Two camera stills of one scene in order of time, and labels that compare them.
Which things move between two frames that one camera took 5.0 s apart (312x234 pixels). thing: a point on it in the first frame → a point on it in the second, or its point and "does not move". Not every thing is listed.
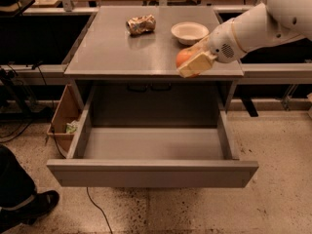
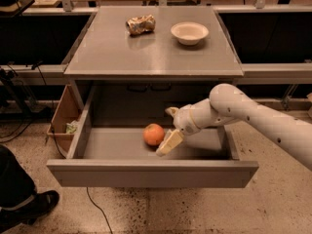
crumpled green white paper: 71,127 does not move
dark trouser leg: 17,187 does not move
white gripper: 222,45 → 183,119
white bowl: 189,32 does not move
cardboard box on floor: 65,116 does not move
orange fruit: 180,56 → 153,134
